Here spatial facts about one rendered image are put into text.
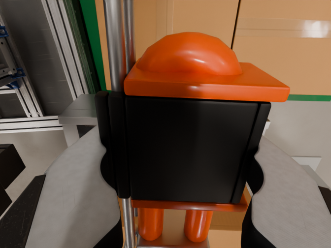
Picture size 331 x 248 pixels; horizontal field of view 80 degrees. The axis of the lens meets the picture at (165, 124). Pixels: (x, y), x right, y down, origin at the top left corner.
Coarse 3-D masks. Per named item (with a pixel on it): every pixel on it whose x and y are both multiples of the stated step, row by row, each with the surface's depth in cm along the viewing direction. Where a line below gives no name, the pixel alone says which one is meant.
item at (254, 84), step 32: (128, 96) 9; (160, 96) 9; (192, 96) 9; (224, 96) 9; (256, 96) 9; (128, 128) 10; (160, 128) 10; (192, 128) 10; (224, 128) 10; (256, 128) 10; (160, 160) 11; (192, 160) 11; (224, 160) 11; (160, 192) 12; (192, 192) 12; (224, 192) 12
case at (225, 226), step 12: (120, 204) 43; (216, 216) 41; (228, 216) 41; (240, 216) 41; (216, 228) 39; (228, 228) 39; (240, 228) 39; (216, 240) 40; (228, 240) 40; (240, 240) 40
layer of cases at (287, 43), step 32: (96, 0) 55; (160, 0) 54; (192, 0) 54; (224, 0) 54; (256, 0) 54; (288, 0) 54; (320, 0) 54; (160, 32) 58; (224, 32) 58; (256, 32) 58; (288, 32) 58; (320, 32) 58; (256, 64) 63; (288, 64) 63; (320, 64) 62
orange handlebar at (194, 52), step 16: (192, 32) 10; (160, 48) 10; (176, 48) 9; (192, 48) 9; (208, 48) 9; (224, 48) 10; (144, 64) 10; (160, 64) 10; (176, 64) 10; (192, 64) 10; (208, 64) 10; (224, 64) 10; (144, 208) 15; (144, 224) 16; (160, 224) 16; (192, 224) 16; (208, 224) 16; (192, 240) 17
